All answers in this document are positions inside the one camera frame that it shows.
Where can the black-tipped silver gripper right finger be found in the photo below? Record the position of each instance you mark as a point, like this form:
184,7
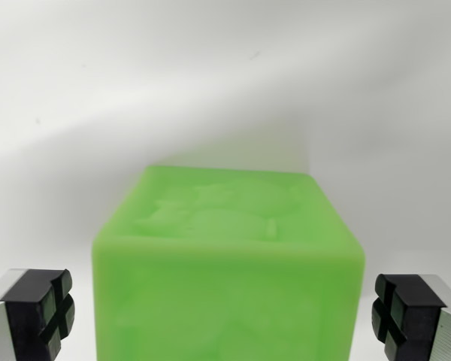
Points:
417,323

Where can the black-tipped silver gripper left finger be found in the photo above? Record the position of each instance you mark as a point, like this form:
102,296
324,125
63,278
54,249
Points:
22,319

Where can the green embossed soft cube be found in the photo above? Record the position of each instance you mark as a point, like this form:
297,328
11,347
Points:
225,293

